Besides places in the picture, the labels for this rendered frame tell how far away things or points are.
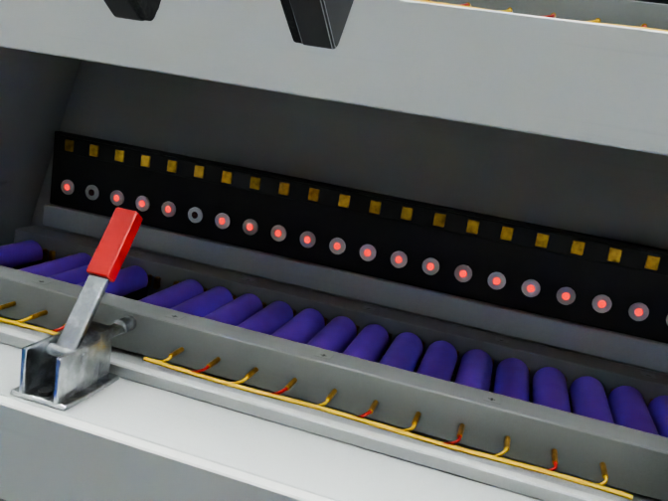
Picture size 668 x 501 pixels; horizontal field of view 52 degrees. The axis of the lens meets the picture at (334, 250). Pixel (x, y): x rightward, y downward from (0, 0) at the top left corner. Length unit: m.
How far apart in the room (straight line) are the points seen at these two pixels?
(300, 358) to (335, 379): 0.02
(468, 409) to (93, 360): 0.17
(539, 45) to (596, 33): 0.02
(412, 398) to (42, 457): 0.16
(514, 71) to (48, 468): 0.25
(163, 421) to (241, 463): 0.04
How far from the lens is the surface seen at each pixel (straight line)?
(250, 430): 0.31
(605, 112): 0.29
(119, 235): 0.34
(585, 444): 0.33
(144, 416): 0.32
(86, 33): 0.36
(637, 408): 0.38
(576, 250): 0.42
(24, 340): 0.38
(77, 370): 0.32
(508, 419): 0.32
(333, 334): 0.38
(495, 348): 0.41
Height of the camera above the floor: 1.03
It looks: 7 degrees up
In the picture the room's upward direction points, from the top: 14 degrees clockwise
